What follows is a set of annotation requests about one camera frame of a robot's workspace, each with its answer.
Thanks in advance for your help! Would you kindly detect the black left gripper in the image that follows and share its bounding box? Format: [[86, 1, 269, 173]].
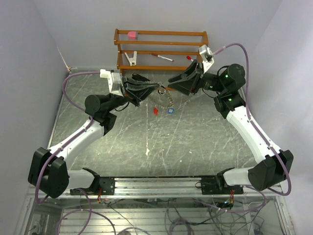
[[106, 76, 159, 113]]

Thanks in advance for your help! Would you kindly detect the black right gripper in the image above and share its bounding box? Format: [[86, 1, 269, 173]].
[[167, 60, 226, 95]]

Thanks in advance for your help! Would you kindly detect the round metal keyring disc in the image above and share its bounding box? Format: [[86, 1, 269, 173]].
[[148, 82, 174, 109]]

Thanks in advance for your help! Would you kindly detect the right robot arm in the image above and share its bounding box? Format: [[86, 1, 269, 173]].
[[168, 61, 293, 194]]

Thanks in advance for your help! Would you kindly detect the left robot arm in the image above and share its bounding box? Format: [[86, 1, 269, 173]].
[[28, 69, 162, 204]]

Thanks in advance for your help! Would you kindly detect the black object on rack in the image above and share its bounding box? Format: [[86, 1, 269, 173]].
[[132, 73, 151, 83]]

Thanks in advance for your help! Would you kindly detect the red capped white marker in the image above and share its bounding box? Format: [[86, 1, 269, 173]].
[[186, 56, 194, 62]]

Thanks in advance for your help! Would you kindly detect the white plastic clamp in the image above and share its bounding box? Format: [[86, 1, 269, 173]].
[[124, 51, 137, 66]]

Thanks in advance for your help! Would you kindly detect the red white marker pen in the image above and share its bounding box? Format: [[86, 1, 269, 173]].
[[151, 53, 174, 62]]

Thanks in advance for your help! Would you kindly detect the wooden shelf rack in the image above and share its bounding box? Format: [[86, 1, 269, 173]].
[[113, 29, 209, 74]]

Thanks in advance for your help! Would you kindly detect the pink eraser block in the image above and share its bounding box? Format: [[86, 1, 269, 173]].
[[127, 31, 138, 40]]

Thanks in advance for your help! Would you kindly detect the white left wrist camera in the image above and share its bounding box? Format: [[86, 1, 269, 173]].
[[100, 69, 123, 96]]

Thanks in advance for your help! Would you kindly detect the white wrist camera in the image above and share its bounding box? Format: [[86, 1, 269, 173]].
[[199, 45, 214, 73], [100, 69, 123, 96]]

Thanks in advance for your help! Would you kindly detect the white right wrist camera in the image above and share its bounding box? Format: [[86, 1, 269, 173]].
[[199, 45, 214, 73]]

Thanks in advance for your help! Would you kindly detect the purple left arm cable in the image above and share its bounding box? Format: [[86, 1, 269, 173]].
[[35, 70, 102, 205]]

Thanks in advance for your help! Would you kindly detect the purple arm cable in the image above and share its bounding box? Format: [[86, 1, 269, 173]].
[[35, 70, 102, 205], [212, 43, 293, 196]]

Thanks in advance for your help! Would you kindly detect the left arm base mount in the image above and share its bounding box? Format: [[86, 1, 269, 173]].
[[69, 177, 115, 196]]

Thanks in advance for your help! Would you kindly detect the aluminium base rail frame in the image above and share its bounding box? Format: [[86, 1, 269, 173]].
[[25, 175, 286, 199]]

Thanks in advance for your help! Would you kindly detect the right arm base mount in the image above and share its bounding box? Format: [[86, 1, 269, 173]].
[[195, 167, 244, 195]]

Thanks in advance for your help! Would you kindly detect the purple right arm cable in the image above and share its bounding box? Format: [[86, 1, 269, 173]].
[[212, 43, 293, 196]]

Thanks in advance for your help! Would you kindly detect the purple cable loop below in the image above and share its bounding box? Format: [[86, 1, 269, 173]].
[[55, 188, 115, 235]]

